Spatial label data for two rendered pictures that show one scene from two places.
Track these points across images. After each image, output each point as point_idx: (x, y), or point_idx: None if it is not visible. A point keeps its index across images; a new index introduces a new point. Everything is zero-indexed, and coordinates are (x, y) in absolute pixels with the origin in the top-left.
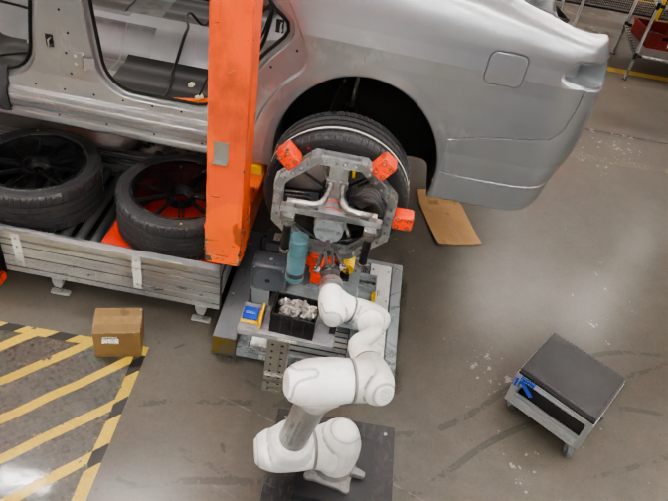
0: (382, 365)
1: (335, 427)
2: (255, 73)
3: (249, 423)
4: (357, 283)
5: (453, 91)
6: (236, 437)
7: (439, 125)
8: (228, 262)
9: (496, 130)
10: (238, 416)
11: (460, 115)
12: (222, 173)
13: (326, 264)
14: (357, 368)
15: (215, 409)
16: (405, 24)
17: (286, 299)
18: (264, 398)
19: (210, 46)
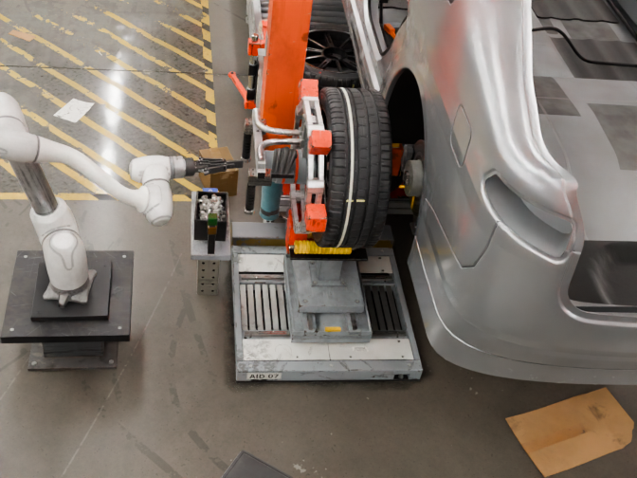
0: (11, 134)
1: (63, 232)
2: None
3: (155, 276)
4: (337, 304)
5: (437, 137)
6: (138, 270)
7: (426, 174)
8: None
9: (443, 215)
10: (163, 268)
11: (434, 174)
12: (264, 66)
13: (203, 160)
14: (2, 118)
15: (166, 252)
16: (438, 31)
17: (219, 198)
18: (189, 283)
19: None
